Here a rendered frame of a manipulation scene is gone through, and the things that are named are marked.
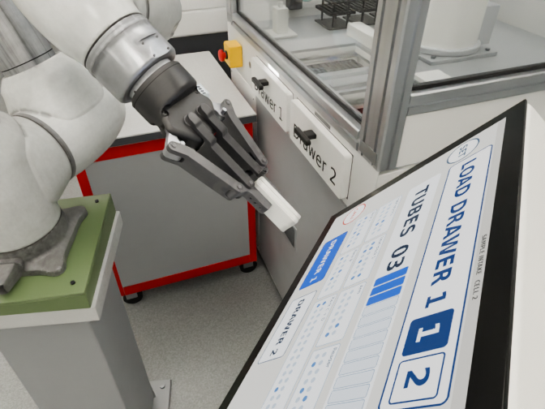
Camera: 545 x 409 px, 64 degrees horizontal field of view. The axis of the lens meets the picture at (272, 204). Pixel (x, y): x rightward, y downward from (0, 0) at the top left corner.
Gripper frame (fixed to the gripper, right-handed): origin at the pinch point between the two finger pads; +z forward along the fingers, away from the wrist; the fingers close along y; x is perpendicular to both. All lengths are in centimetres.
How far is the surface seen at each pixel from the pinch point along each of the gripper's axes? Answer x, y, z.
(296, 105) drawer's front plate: 24, 53, -6
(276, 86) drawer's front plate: 30, 62, -13
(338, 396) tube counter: -13.5, -21.7, 9.5
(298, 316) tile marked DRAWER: -1.3, -10.4, 9.5
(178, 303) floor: 124, 45, 19
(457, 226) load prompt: -20.3, -6.2, 9.5
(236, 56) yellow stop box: 52, 87, -30
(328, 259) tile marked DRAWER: -1.0, -0.7, 9.6
